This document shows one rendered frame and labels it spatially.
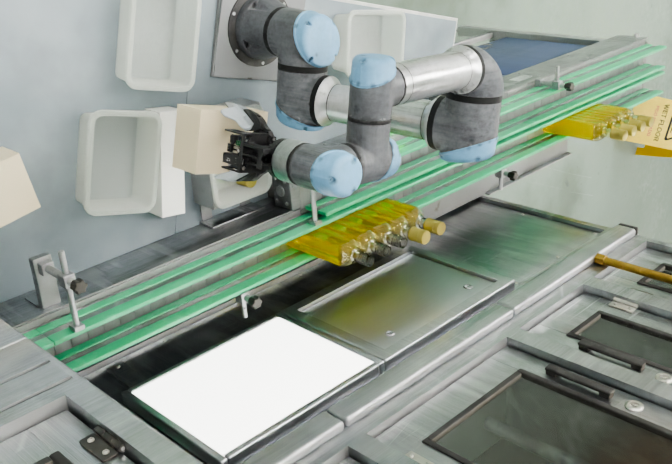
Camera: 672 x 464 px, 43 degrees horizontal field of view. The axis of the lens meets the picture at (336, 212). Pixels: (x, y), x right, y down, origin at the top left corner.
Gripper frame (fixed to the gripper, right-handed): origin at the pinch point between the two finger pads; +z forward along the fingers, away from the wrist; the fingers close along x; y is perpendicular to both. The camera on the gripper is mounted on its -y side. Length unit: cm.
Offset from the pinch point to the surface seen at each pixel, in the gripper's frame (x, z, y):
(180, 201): 19.0, 29.4, -11.5
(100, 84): -6.0, 35.3, 7.3
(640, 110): -2, 104, -382
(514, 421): 46, -50, -37
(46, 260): 28.1, 23.5, 23.2
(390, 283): 36, 2, -57
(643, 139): 14, 97, -378
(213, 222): 25.4, 32.1, -23.5
